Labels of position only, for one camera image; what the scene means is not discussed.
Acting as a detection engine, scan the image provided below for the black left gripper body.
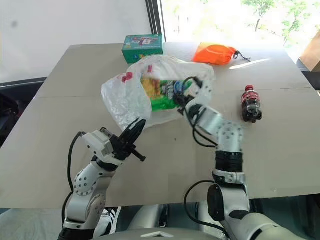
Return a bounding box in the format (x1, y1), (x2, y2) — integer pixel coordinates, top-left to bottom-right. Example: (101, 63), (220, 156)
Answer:
(109, 134), (147, 163)

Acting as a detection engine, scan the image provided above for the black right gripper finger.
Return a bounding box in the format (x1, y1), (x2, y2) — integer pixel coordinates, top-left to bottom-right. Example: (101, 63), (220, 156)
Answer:
(173, 84), (189, 99)

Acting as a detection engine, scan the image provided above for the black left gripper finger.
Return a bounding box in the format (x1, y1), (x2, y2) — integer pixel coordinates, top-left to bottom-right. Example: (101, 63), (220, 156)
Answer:
(127, 118), (148, 149)
(118, 117), (141, 142)

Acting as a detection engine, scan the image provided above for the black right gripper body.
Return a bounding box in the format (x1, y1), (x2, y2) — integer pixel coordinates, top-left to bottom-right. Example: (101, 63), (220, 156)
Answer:
(174, 92), (195, 116)

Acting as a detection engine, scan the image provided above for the green snack packet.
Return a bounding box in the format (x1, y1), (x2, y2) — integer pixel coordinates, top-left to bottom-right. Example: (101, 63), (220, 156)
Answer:
(139, 77), (193, 113)

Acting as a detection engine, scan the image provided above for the translucent white plastic bag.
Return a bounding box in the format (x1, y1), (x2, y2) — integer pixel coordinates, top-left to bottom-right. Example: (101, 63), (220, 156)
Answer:
(100, 54), (216, 133)

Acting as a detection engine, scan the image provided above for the green printed cardboard box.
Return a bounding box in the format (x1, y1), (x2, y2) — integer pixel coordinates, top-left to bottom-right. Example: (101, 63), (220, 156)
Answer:
(121, 33), (166, 63)

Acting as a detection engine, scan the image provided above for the small cola bottle red cap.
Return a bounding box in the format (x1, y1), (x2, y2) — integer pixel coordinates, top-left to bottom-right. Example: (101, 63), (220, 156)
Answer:
(240, 84), (263, 124)

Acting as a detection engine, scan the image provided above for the black white striped shoe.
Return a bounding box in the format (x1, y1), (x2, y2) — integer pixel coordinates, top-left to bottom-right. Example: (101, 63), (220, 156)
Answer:
(96, 206), (123, 236)

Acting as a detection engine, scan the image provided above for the grey robot torso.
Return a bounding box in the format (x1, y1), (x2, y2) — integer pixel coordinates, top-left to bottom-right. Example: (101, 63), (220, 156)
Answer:
(94, 202), (251, 240)

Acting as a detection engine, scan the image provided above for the dark bulky object beside table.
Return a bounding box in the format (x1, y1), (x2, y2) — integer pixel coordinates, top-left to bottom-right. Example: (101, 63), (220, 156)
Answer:
(0, 76), (48, 148)

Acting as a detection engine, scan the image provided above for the brown cardboard box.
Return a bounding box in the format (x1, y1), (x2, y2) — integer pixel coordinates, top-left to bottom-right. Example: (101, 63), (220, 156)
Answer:
(298, 31), (320, 73)

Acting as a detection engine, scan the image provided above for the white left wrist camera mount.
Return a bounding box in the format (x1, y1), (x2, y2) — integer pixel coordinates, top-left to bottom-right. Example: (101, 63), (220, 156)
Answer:
(81, 127), (114, 159)

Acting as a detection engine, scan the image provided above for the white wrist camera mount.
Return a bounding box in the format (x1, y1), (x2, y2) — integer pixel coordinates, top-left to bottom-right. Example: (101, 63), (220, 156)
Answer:
(81, 127), (114, 159)
(192, 80), (213, 106)

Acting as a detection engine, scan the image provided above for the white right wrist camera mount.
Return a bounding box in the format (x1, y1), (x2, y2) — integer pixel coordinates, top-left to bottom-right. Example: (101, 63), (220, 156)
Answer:
(192, 80), (213, 106)

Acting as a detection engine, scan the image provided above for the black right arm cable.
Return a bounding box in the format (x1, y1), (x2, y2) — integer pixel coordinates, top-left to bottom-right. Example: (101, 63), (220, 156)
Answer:
(183, 76), (232, 240)

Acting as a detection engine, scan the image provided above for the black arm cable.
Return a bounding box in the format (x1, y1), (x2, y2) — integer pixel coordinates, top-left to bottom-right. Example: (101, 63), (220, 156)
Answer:
(183, 76), (232, 240)
(61, 130), (87, 226)

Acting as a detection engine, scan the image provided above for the orange drawstring pouch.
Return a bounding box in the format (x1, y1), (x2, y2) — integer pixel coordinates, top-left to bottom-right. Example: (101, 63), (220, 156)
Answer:
(191, 41), (252, 67)

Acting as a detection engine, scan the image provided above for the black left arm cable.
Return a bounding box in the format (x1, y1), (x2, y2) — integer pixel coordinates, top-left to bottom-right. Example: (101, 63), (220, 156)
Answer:
(61, 130), (87, 226)

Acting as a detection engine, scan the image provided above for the dark window frame post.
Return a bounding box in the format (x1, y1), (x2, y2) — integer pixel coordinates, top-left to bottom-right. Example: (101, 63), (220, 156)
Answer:
(144, 0), (168, 43)

